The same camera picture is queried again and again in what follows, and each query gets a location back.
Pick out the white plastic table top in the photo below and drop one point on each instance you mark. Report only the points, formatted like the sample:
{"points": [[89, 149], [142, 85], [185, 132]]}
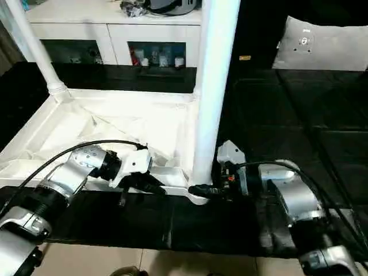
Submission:
{"points": [[115, 115]]}

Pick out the white plastic table leg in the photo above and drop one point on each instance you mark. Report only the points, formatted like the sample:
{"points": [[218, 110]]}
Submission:
{"points": [[40, 51], [214, 86], [198, 92]]}

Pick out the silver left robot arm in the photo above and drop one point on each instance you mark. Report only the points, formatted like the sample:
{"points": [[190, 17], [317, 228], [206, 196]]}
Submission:
{"points": [[26, 235]]}

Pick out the brown rounded robot part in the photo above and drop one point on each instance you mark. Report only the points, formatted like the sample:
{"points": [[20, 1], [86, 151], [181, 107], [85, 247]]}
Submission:
{"points": [[128, 271]]}

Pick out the red bottle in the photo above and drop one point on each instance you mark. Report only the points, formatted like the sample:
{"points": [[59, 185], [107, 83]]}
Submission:
{"points": [[134, 57]]}

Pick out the black cabinet gold label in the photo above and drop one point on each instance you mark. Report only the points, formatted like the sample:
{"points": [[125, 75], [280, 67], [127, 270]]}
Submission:
{"points": [[258, 28]]}

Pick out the white cabinet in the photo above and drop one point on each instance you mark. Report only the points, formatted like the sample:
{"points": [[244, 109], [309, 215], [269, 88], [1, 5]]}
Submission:
{"points": [[86, 31]]}

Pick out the dark helmet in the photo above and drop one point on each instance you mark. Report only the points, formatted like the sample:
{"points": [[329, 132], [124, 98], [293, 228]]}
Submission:
{"points": [[172, 7]]}

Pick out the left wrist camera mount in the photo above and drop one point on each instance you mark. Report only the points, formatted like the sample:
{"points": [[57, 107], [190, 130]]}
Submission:
{"points": [[135, 164]]}

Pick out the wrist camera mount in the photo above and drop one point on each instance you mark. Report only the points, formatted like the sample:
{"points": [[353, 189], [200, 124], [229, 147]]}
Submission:
{"points": [[135, 164], [230, 153]]}

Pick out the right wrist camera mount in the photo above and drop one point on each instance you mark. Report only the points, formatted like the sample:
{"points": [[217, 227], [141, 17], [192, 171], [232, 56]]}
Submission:
{"points": [[230, 153]]}

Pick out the black metal table frame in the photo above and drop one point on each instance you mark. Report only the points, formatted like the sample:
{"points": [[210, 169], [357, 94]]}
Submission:
{"points": [[43, 250]]}

